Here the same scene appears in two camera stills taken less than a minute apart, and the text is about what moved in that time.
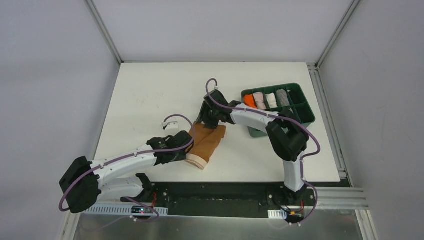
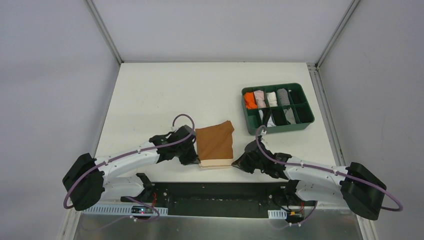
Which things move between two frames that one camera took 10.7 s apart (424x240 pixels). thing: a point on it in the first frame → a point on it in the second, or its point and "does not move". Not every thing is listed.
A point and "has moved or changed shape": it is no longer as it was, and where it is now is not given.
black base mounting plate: x=251 y=200 does not move
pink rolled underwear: x=260 y=100 does not move
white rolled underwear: x=272 y=100 does not move
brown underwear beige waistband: x=205 y=139 has moved or changed shape
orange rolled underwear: x=249 y=100 does not move
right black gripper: x=209 y=116 → x=247 y=159
